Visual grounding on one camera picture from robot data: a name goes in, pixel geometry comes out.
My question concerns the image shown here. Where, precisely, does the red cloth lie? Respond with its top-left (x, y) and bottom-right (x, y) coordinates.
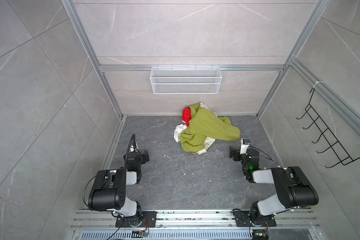
top-left (182, 107), bottom-right (192, 127)

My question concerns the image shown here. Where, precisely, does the plain white cloth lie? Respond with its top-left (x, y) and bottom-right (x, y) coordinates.
top-left (173, 124), bottom-right (188, 143)

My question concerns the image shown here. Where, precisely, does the black corrugated cable hose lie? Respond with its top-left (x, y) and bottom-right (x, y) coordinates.
top-left (124, 133), bottom-right (137, 169)

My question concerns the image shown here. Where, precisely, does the aluminium mounting rail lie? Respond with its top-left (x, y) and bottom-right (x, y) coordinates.
top-left (63, 209), bottom-right (326, 240)

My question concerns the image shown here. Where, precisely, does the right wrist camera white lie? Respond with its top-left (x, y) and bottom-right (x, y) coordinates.
top-left (240, 139), bottom-right (251, 155)

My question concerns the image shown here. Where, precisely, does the white printed cloth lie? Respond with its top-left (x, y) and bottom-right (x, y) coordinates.
top-left (197, 102), bottom-right (218, 155)

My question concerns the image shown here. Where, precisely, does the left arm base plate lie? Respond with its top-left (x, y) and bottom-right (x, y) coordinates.
top-left (115, 211), bottom-right (158, 228)

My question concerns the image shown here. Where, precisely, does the green cloth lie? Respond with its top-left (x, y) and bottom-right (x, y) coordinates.
top-left (180, 103), bottom-right (241, 154)

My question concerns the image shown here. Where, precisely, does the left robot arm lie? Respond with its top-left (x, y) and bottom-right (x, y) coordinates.
top-left (83, 150), bottom-right (150, 227)

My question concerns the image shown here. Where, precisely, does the black wire hook rack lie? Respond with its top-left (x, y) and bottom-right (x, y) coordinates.
top-left (296, 88), bottom-right (360, 169)

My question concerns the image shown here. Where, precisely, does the white wire mesh basket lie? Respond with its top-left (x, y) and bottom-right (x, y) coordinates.
top-left (150, 67), bottom-right (223, 95)

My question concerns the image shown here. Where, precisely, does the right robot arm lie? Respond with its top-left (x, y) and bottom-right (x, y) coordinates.
top-left (229, 146), bottom-right (319, 227)

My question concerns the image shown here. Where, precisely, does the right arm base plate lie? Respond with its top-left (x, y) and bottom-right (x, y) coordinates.
top-left (232, 209), bottom-right (277, 228)

